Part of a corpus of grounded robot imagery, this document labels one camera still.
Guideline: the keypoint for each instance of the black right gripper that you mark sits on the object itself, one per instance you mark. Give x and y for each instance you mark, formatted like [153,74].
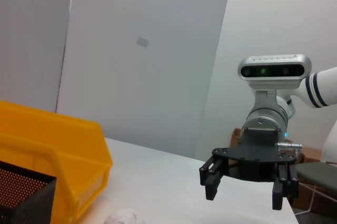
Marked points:
[252,163]

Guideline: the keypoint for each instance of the white paper ball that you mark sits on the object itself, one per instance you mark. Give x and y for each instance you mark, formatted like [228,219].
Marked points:
[123,217]

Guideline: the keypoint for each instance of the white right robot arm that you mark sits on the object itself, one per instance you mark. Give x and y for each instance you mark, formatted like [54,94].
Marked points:
[323,87]

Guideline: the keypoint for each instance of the black mesh pen holder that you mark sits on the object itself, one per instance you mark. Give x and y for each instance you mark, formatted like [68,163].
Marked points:
[23,189]

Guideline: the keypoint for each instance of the brown cardboard box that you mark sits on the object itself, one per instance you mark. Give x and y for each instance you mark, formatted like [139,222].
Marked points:
[235,137]

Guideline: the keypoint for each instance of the grey chair white legs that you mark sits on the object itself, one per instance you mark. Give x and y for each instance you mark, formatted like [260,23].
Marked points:
[316,172]

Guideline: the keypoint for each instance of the yellow plastic storage bin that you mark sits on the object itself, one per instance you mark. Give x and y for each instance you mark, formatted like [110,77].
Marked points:
[65,140]

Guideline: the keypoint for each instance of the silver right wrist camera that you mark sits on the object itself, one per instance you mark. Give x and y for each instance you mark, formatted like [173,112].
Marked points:
[273,62]

